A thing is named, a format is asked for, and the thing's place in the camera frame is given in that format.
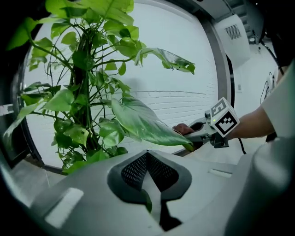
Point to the person's right forearm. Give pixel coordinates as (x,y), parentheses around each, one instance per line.
(251,124)

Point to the black door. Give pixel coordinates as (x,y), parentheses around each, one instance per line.
(20,138)

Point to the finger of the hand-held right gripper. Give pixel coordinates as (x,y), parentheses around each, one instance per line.
(198,136)
(202,120)

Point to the brown object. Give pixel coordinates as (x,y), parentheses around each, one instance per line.
(183,129)

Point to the white air conditioner unit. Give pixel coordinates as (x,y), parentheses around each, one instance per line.
(232,46)

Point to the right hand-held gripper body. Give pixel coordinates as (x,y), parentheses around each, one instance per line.
(224,119)

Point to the green leafy potted plant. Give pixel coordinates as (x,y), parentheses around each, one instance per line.
(143,119)

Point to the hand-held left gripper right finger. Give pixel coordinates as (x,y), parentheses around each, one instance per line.
(207,189)

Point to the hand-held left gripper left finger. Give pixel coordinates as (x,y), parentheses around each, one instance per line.
(87,191)

